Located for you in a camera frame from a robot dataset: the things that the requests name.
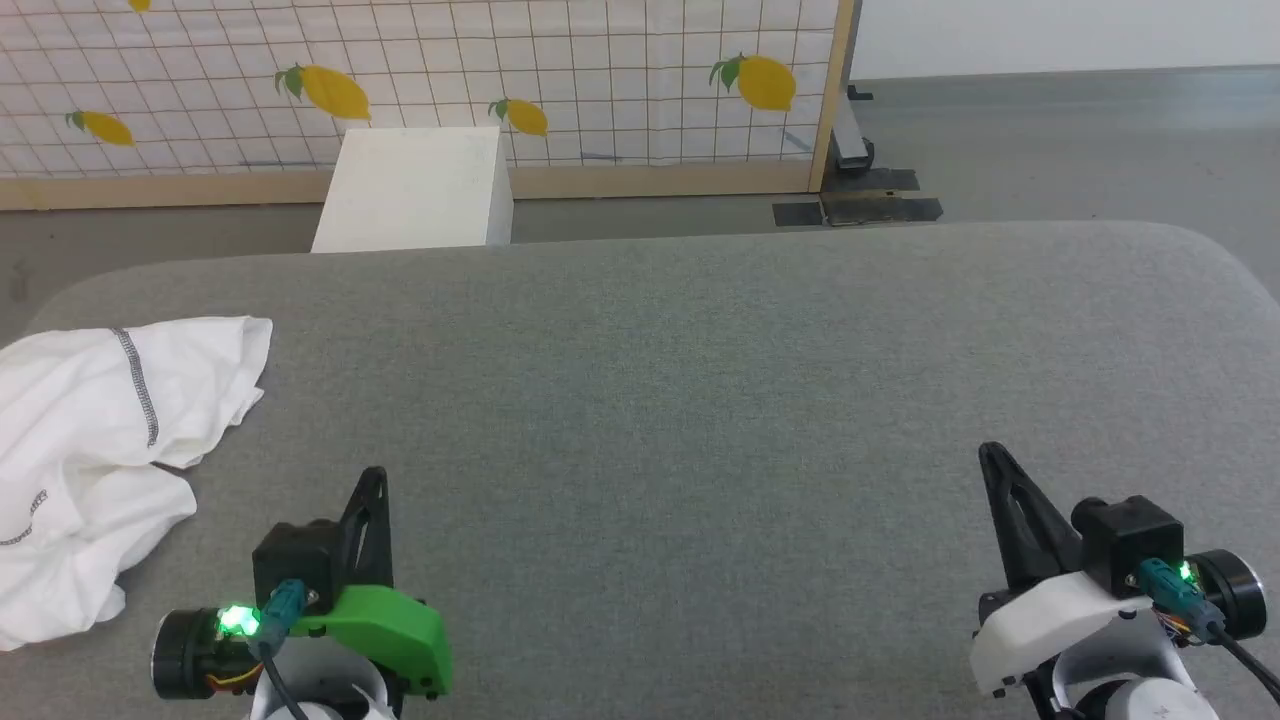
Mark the grey metal panel stand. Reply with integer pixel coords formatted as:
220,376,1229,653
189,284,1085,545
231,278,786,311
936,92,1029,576
772,85,944,228

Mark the white t-shirt garment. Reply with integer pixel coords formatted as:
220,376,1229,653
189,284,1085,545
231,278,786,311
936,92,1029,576
0,316,274,653

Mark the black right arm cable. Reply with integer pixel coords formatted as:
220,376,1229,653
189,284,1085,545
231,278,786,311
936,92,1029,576
1137,558,1280,703

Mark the white partition board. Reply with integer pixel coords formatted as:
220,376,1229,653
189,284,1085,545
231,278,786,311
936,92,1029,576
850,0,1280,81

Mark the white box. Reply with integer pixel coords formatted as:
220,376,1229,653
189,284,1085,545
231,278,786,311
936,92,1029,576
311,126,515,254

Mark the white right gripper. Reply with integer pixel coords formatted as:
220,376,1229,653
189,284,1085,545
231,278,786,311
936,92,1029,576
969,441,1269,697

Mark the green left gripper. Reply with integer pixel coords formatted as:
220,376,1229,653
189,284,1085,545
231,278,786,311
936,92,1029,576
150,466,454,702

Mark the lemon pattern partition panel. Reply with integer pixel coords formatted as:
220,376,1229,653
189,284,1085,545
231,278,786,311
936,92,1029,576
0,0,861,211

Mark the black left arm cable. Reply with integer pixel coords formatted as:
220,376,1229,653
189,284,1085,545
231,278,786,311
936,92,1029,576
245,579,313,720

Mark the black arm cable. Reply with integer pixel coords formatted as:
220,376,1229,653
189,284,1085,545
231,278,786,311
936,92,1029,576
245,579,313,720
1137,558,1280,703

